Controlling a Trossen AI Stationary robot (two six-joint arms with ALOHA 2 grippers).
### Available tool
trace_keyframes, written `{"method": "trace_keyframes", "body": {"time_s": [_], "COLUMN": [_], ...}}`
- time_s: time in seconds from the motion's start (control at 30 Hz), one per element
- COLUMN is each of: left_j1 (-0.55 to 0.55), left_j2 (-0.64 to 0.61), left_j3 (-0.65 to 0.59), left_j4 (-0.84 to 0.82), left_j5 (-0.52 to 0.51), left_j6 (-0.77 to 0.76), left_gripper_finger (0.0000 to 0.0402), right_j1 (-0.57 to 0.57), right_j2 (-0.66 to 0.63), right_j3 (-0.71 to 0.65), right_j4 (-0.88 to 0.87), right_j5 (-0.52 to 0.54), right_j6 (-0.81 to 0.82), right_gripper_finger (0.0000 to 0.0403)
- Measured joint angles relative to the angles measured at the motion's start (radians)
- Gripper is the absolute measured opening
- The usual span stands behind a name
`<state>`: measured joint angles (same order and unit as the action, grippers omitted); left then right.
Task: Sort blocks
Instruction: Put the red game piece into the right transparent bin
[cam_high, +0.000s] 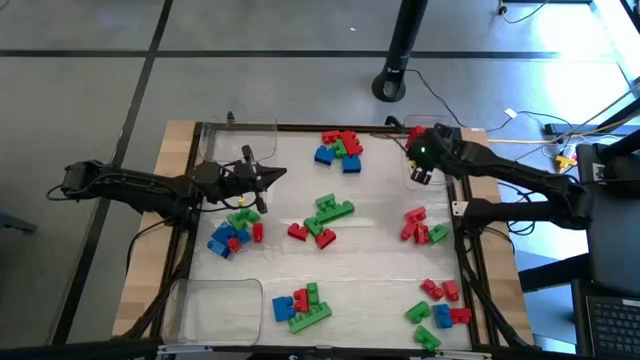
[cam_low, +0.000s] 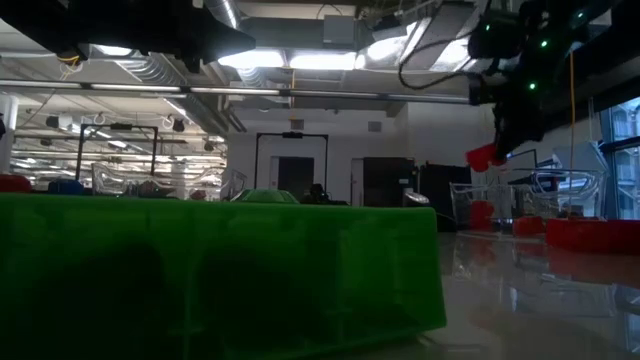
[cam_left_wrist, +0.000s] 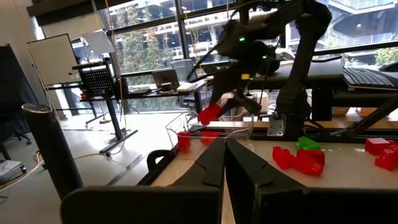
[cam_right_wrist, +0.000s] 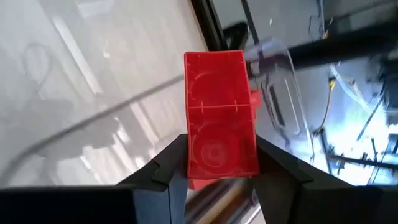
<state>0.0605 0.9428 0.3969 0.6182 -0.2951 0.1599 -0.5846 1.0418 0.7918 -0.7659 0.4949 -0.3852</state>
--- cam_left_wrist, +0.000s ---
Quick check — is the white glossy table sheet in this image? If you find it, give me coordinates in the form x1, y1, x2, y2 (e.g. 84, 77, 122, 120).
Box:
152, 138, 398, 190

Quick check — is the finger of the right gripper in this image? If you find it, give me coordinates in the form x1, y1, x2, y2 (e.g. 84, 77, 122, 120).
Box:
234, 92, 262, 115
217, 98, 236, 112

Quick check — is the black cylindrical floor post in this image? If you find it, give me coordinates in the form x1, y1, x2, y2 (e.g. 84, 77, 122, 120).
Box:
21, 103, 84, 200

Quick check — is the white board on stand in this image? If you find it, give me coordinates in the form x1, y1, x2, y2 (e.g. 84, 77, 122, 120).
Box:
27, 33, 81, 86

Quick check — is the black office chair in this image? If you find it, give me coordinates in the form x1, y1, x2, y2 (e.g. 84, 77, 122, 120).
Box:
0, 45, 38, 161

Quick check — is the black perforated panel stand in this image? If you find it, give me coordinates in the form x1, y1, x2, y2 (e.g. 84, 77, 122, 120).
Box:
72, 57, 139, 154

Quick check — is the silver laptop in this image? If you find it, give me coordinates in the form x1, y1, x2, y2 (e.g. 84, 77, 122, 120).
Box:
151, 68, 181, 89

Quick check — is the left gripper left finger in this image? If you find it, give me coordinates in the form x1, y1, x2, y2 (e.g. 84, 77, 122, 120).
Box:
60, 138, 226, 224

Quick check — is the silver metal bracket plate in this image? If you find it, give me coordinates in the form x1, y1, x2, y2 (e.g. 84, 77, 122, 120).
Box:
266, 114, 285, 137

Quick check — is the clear plastic bin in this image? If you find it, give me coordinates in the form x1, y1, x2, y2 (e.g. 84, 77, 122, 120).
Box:
165, 110, 254, 153

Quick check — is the grey office chair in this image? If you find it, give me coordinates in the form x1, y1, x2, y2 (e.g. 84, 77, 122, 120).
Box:
170, 58, 200, 108

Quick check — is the black laptop keyboard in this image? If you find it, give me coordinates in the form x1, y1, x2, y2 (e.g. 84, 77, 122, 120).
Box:
343, 67, 398, 91

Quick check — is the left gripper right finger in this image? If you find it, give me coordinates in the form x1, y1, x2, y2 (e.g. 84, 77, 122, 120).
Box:
225, 139, 398, 224

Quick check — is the green toy block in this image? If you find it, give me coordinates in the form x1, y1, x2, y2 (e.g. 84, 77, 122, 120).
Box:
295, 136, 322, 152

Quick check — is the large glass window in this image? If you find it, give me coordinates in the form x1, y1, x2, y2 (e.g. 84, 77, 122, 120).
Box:
93, 0, 398, 113

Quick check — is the small white box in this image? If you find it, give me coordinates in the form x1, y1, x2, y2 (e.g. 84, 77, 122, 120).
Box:
176, 82, 197, 93

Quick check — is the black office desk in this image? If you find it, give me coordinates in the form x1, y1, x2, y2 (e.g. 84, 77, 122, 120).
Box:
79, 79, 208, 114

